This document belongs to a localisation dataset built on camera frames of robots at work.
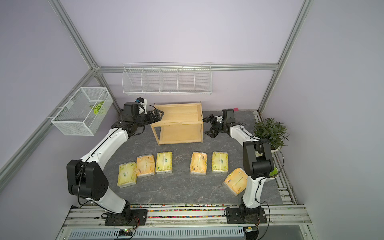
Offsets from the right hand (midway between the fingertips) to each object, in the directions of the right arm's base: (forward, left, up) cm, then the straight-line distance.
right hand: (201, 124), depth 92 cm
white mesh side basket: (-1, +66, +11) cm, 67 cm away
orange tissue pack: (-22, +33, -11) cm, 41 cm away
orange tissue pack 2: (-20, +2, -13) cm, 24 cm away
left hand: (0, +25, +9) cm, 26 cm away
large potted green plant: (-10, -39, +6) cm, 41 cm away
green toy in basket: (+1, +58, +14) cm, 59 cm away
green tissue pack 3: (-19, -11, -12) cm, 25 cm away
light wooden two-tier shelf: (-3, +12, +5) cm, 13 cm away
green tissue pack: (-26, +44, -13) cm, 53 cm away
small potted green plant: (-39, -24, +20) cm, 50 cm away
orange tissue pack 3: (-32, -19, -12) cm, 38 cm away
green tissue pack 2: (-20, +23, -12) cm, 33 cm away
